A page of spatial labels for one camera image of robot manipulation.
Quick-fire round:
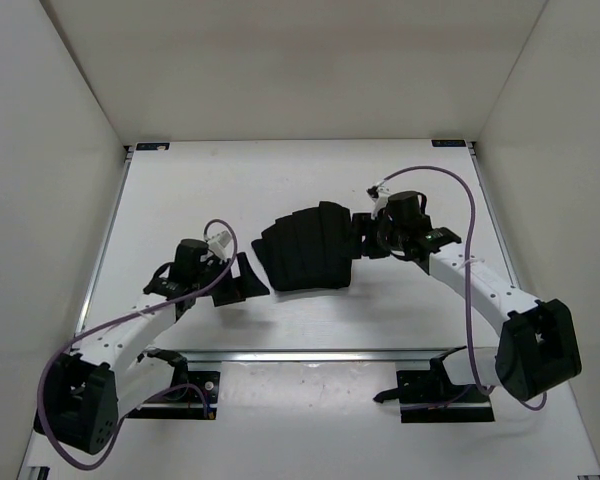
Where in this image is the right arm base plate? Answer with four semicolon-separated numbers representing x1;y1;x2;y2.
373;362;495;424

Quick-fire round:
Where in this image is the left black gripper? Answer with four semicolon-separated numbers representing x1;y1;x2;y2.
195;249;270;305

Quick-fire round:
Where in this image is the left corner label sticker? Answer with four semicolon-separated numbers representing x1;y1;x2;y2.
135;142;170;151

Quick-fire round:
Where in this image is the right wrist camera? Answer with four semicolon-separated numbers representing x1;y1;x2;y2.
367;181;391;219

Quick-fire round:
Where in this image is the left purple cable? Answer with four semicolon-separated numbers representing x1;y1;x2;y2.
37;219;239;470

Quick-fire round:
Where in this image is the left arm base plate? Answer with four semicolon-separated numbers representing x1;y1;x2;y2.
128;363;221;421

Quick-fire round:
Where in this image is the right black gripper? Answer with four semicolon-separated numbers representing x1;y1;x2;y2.
338;214;407;260

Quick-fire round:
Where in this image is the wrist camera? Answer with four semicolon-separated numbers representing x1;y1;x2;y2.
367;181;391;219
205;230;232;262

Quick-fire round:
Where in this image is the aluminium front rail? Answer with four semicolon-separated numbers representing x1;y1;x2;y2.
177;349;448;364

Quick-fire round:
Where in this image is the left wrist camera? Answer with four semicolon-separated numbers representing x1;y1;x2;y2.
205;230;232;262

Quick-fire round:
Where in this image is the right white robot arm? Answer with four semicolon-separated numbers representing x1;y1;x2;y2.
352;187;582;401

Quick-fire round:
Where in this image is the black pleated skirt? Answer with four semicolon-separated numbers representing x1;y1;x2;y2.
251;201;353;292

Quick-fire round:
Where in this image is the right corner label sticker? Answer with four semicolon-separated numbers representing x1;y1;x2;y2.
431;139;467;148

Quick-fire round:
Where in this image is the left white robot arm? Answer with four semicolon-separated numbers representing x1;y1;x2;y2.
34;230;269;455

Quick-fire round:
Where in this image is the corner label sticker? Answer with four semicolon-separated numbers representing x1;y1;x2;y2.
431;139;467;148
135;142;170;151

